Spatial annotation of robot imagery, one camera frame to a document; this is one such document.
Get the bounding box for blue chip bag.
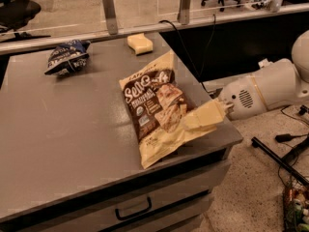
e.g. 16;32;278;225
44;40;91;75

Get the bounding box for black office chair left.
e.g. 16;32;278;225
0;0;42;41

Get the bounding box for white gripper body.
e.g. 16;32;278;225
218;74;267;120

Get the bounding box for basket of snack items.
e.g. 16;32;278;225
282;182;309;232

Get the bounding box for metal glass bracket left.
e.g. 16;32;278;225
102;0;118;35

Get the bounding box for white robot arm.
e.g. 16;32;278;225
212;31;309;120

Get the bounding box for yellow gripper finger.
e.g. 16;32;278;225
196;101;225;126
183;113;200;131

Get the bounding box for black cable on ledge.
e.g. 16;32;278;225
158;14;217;94

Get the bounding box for brown multigrain chip bag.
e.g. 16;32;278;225
120;51;216;168

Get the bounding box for grey metal bench rail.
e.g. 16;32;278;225
204;80;225;99

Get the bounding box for metal glass bracket middle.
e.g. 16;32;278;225
177;0;191;25

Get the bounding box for yellow sponge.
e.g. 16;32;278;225
127;33;153;55

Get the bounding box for black floor cables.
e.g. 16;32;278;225
274;103;309;189

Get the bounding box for black stand leg on floor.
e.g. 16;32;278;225
251;137;309;186

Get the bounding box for grey drawer with black handle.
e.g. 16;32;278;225
20;159;230;232

